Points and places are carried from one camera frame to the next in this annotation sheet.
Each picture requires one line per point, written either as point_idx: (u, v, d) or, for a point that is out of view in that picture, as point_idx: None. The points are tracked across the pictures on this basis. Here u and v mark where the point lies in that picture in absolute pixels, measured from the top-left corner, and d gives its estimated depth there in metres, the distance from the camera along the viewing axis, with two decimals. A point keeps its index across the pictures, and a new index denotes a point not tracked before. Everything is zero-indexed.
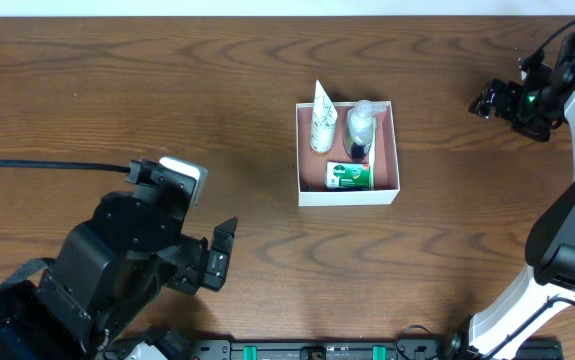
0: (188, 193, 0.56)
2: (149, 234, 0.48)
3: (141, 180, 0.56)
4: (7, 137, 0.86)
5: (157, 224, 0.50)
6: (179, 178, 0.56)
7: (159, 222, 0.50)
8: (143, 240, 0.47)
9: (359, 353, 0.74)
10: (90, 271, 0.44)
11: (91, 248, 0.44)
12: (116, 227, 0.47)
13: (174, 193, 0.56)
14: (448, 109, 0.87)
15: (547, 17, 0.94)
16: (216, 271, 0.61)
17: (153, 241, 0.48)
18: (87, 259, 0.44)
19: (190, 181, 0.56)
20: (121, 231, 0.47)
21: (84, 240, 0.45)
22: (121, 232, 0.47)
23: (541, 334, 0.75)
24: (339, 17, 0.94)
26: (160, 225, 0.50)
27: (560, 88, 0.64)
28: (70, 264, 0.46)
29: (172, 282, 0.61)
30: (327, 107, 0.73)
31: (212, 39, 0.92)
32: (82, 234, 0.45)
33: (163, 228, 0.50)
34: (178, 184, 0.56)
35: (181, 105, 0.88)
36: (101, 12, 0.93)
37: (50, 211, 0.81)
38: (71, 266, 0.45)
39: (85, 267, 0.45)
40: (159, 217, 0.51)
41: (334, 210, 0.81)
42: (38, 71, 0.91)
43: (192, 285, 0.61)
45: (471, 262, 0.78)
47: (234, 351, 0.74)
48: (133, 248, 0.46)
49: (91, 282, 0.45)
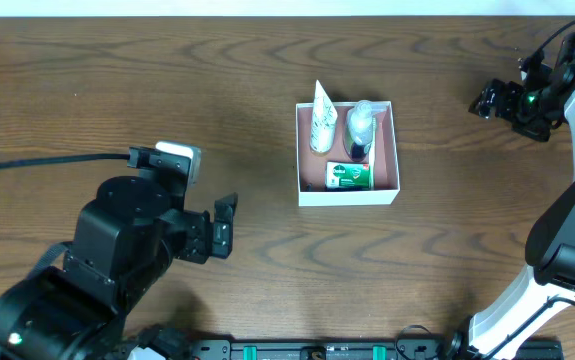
0: (186, 169, 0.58)
2: (150, 203, 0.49)
3: (141, 165, 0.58)
4: (6, 136, 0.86)
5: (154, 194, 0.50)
6: (174, 159, 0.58)
7: (156, 192, 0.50)
8: (146, 209, 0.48)
9: (359, 353, 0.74)
10: (105, 243, 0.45)
11: (101, 222, 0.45)
12: (118, 202, 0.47)
13: (172, 172, 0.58)
14: (448, 109, 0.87)
15: (547, 17, 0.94)
16: (222, 240, 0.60)
17: (156, 207, 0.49)
18: (99, 233, 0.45)
19: (187, 159, 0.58)
20: (125, 204, 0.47)
21: (92, 217, 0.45)
22: (126, 204, 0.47)
23: (541, 334, 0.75)
24: (339, 17, 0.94)
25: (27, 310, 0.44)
26: (156, 194, 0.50)
27: (559, 88, 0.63)
28: (85, 241, 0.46)
29: (183, 254, 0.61)
30: (327, 107, 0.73)
31: (211, 39, 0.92)
32: (91, 212, 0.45)
33: (161, 196, 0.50)
34: (174, 165, 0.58)
35: (182, 105, 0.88)
36: (101, 12, 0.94)
37: (50, 211, 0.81)
38: (87, 242, 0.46)
39: (99, 242, 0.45)
40: (154, 187, 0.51)
41: (334, 210, 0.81)
42: (37, 71, 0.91)
43: (202, 255, 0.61)
45: (471, 262, 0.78)
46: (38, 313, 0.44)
47: (234, 351, 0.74)
48: (138, 217, 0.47)
49: (108, 253, 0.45)
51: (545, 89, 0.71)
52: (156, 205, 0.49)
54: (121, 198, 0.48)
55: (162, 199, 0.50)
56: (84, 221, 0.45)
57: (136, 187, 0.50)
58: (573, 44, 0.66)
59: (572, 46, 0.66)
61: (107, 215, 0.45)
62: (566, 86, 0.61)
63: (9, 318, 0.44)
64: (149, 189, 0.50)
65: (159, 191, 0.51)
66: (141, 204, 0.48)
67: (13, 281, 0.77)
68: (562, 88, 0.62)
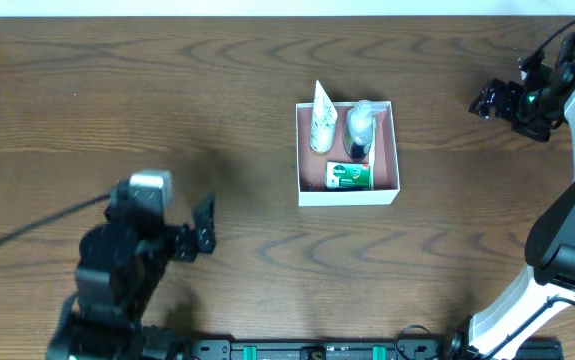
0: (160, 200, 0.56)
2: (124, 244, 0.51)
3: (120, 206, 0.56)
4: (6, 137, 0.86)
5: (123, 234, 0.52)
6: (149, 192, 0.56)
7: (124, 230, 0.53)
8: (122, 250, 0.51)
9: (359, 353, 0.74)
10: (104, 288, 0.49)
11: (92, 274, 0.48)
12: (99, 254, 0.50)
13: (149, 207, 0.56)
14: (448, 109, 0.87)
15: (547, 17, 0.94)
16: (205, 240, 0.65)
17: (130, 246, 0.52)
18: (93, 284, 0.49)
19: (159, 189, 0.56)
20: (103, 252, 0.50)
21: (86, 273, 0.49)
22: (105, 252, 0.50)
23: (541, 334, 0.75)
24: (339, 17, 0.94)
25: (73, 343, 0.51)
26: (127, 234, 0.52)
27: (559, 88, 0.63)
28: (87, 290, 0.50)
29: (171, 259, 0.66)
30: (327, 107, 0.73)
31: (211, 39, 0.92)
32: (83, 268, 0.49)
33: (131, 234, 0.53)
34: (149, 197, 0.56)
35: (181, 105, 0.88)
36: (101, 12, 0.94)
37: (50, 211, 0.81)
38: (90, 291, 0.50)
39: (99, 288, 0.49)
40: (122, 227, 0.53)
41: (334, 210, 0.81)
42: (37, 71, 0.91)
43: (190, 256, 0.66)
45: (471, 262, 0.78)
46: (82, 341, 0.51)
47: (234, 351, 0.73)
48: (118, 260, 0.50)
49: (107, 295, 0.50)
51: (545, 89, 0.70)
52: (130, 243, 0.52)
54: (100, 248, 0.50)
55: (132, 237, 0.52)
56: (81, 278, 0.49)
57: (106, 234, 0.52)
58: (573, 43, 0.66)
59: (572, 45, 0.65)
61: (94, 268, 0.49)
62: (566, 85, 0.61)
63: (61, 353, 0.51)
64: (117, 231, 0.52)
65: (127, 230, 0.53)
66: (117, 247, 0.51)
67: (14, 281, 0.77)
68: (562, 88, 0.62)
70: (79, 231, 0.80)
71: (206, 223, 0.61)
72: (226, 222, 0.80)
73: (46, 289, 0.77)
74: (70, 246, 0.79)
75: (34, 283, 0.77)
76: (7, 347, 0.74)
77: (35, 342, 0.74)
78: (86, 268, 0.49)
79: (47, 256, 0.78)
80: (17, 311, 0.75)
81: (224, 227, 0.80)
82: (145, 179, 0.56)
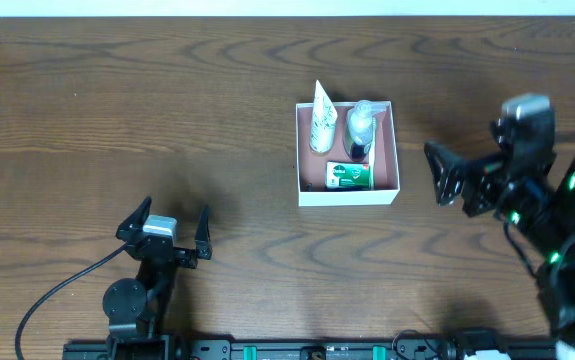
0: (172, 246, 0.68)
2: (137, 298, 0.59)
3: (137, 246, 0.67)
4: (5, 137, 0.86)
5: (132, 290, 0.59)
6: (163, 235, 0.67)
7: (131, 284, 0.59)
8: (138, 304, 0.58)
9: (359, 353, 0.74)
10: (135, 333, 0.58)
11: (124, 329, 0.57)
12: (122, 313, 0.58)
13: (160, 247, 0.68)
14: (447, 109, 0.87)
15: (548, 17, 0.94)
16: (205, 253, 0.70)
17: (142, 295, 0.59)
18: (127, 334, 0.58)
19: (171, 238, 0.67)
20: (124, 309, 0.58)
21: (119, 329, 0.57)
22: (125, 307, 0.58)
23: (540, 333, 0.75)
24: (338, 17, 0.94)
25: None
26: (134, 288, 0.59)
27: (520, 207, 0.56)
28: (123, 336, 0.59)
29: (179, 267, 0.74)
30: (327, 107, 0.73)
31: (212, 39, 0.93)
32: (115, 325, 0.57)
33: (136, 289, 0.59)
34: (161, 240, 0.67)
35: (181, 106, 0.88)
36: (101, 12, 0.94)
37: (49, 211, 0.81)
38: (124, 336, 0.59)
39: (132, 333, 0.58)
40: (129, 281, 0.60)
41: (333, 210, 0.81)
42: (37, 71, 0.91)
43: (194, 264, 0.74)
45: (473, 263, 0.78)
46: None
47: (234, 351, 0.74)
48: (139, 312, 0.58)
49: (139, 336, 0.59)
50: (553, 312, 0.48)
51: (535, 185, 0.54)
52: (141, 296, 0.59)
54: (121, 309, 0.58)
55: (140, 288, 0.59)
56: (116, 332, 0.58)
57: (118, 294, 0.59)
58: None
59: (563, 183, 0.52)
61: (122, 322, 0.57)
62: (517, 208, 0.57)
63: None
64: (126, 288, 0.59)
65: (134, 282, 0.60)
66: (132, 300, 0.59)
67: (14, 281, 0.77)
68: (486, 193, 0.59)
70: (79, 232, 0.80)
71: (209, 246, 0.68)
72: (226, 223, 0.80)
73: (46, 289, 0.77)
74: (69, 247, 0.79)
75: (34, 283, 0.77)
76: (8, 347, 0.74)
77: (36, 342, 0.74)
78: (116, 323, 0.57)
79: (47, 255, 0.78)
80: (18, 311, 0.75)
81: (224, 227, 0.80)
82: (157, 227, 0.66)
